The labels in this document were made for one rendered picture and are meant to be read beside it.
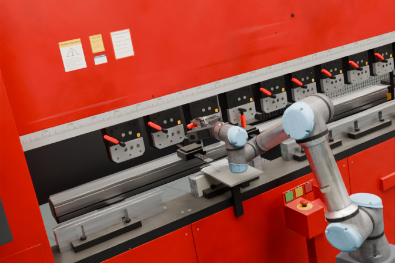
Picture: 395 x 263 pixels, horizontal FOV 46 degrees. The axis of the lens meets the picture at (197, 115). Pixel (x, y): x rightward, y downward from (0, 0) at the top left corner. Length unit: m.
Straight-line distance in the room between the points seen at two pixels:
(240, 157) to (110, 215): 0.63
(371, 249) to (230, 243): 0.72
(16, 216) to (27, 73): 0.53
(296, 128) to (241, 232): 0.86
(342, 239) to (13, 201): 1.13
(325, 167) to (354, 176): 1.09
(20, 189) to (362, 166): 1.80
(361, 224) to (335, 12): 1.28
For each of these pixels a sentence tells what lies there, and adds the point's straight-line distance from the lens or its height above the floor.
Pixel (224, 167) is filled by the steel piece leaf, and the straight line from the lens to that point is 2.19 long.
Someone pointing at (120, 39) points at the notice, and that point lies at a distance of 1.97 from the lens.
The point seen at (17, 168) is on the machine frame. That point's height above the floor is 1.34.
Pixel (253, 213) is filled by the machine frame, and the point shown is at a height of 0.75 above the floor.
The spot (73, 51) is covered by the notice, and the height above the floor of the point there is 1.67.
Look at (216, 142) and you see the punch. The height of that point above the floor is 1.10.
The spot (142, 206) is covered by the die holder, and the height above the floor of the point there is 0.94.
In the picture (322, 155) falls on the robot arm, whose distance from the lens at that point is 1.63.
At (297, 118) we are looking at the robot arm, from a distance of 1.58.
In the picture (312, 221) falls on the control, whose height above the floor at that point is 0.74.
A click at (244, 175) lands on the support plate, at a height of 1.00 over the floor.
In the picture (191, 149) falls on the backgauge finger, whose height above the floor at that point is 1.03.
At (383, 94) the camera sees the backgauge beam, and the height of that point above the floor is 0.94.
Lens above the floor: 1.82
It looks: 15 degrees down
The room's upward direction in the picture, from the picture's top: 10 degrees counter-clockwise
